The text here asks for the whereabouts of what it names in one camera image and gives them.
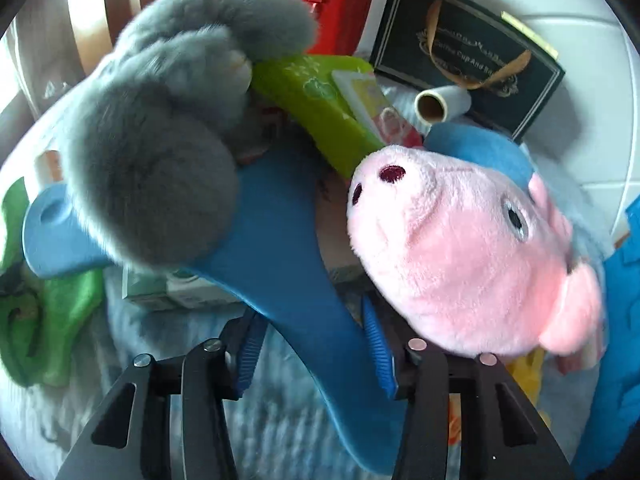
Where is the grey plush toy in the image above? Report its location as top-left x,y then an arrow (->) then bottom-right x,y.
58,0 -> 318,272

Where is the blue plastic storage crate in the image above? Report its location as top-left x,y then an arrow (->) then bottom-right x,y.
573,202 -> 639,479

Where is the green cloth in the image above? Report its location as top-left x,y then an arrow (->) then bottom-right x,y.
1,178 -> 104,387

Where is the pink pig plush blue shirt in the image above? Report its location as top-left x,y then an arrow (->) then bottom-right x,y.
347,124 -> 603,356

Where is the lint roller refill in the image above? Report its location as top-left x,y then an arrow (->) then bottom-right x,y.
413,84 -> 472,126

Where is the green wet wipes pack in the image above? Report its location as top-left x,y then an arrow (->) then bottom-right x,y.
252,54 -> 383,180

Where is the yellow sticky note pad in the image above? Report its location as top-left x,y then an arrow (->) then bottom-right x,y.
500,11 -> 559,61

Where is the black gift box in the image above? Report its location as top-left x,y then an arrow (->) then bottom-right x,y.
370,0 -> 565,140

